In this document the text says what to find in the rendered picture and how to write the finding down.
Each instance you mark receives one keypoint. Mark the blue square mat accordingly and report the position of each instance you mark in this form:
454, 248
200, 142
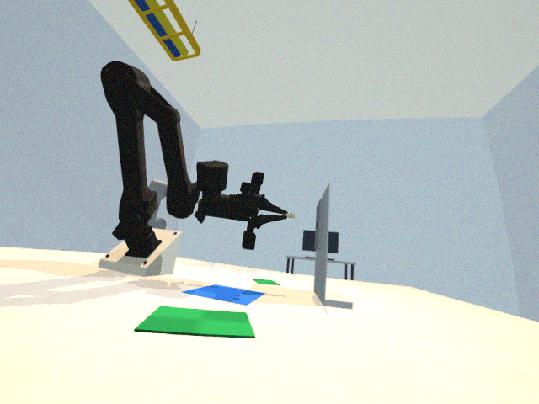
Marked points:
226, 293

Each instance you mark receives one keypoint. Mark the green flat square pad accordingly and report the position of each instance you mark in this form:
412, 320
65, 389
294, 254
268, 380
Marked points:
197, 322

